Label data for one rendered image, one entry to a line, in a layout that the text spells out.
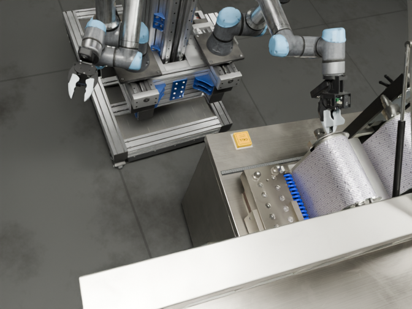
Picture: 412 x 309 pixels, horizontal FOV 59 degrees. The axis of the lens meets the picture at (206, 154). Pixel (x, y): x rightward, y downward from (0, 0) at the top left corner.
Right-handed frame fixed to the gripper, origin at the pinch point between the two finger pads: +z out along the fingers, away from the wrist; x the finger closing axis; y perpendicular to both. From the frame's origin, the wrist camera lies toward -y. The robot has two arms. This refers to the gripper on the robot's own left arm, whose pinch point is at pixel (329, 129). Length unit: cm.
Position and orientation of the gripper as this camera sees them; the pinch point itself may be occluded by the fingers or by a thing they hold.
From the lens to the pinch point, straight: 142.2
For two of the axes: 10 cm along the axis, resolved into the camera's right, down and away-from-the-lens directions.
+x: 9.4, -1.6, 3.1
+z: 0.8, 9.6, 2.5
